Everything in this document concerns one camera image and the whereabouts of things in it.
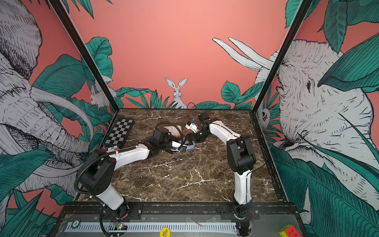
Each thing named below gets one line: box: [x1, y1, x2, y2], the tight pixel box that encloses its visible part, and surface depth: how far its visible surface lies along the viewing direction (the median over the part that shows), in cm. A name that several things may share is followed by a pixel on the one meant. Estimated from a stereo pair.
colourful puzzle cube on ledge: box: [278, 224, 303, 237], surface depth 67 cm
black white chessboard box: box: [101, 118, 135, 150], surface depth 103 cm
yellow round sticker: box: [159, 227, 172, 237], surface depth 70 cm
